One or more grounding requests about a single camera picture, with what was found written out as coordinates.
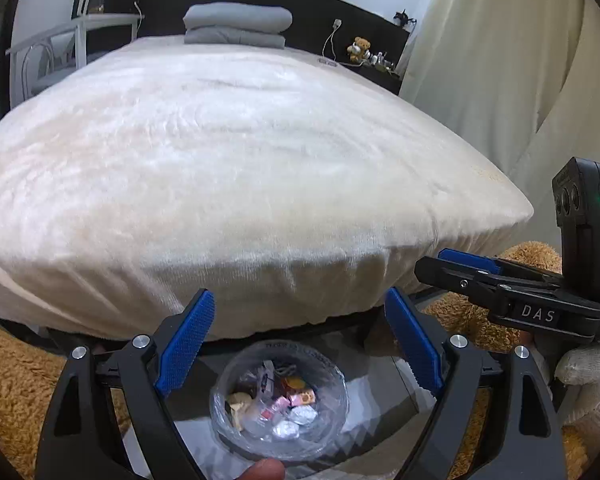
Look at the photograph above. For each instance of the grey pillow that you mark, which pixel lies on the grey pillow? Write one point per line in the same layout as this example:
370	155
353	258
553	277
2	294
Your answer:
235	40

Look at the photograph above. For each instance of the metal chair grey cushion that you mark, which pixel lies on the metal chair grey cushion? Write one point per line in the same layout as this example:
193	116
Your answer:
47	82

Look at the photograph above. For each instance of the white glass kettle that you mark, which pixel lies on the white glass kettle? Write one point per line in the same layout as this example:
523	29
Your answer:
82	5

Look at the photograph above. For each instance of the black headboard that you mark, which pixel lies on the black headboard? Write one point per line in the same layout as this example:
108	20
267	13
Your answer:
305	20

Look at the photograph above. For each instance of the orange shaggy rug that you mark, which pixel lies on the orange shaggy rug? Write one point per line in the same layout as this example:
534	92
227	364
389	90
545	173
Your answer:
10	385

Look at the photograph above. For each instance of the grey folded quilt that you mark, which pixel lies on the grey folded quilt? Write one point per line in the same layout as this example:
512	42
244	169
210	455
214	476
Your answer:
237	17

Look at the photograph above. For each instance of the white desk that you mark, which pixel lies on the white desk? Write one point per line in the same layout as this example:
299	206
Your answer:
80	22

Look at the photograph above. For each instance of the person's right hand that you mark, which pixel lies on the person's right hand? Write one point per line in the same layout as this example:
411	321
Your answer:
587	362

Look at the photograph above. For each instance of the person's left hand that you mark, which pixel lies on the person's left hand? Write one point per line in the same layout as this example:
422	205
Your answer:
262	471

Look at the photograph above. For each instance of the brown teddy bear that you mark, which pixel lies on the brown teddy bear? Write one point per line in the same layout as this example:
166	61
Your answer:
360	50

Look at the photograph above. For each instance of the group of small bottles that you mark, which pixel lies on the group of small bottles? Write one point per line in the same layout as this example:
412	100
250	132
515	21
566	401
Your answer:
384	61

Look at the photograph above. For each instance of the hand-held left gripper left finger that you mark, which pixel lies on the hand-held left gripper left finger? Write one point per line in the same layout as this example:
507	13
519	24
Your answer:
187	345

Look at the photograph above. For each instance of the cream curtain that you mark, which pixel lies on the cream curtain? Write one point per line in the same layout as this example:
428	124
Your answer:
505	60

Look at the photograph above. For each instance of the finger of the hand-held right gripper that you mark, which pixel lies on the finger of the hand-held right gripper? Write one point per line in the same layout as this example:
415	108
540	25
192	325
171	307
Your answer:
472	260
460	280

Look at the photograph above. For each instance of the black nightstand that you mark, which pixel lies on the black nightstand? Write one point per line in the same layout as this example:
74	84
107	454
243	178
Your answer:
375	80

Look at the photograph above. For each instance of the brown gold printed wrapper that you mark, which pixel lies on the brown gold printed wrapper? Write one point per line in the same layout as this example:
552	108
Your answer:
291	384

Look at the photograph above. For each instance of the black plant ornament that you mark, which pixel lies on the black plant ornament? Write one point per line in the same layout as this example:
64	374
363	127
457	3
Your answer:
405	17

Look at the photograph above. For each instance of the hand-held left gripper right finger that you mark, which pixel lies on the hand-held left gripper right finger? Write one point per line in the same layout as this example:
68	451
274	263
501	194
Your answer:
415	345

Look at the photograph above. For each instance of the waste bin with clear liner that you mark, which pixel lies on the waste bin with clear liner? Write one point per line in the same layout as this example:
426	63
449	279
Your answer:
325	430

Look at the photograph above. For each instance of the black bed frame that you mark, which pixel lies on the black bed frame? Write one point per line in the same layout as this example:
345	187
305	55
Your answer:
350	326

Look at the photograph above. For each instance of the bed with beige blanket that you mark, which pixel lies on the bed with beige blanket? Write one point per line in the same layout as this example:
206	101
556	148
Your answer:
230	160

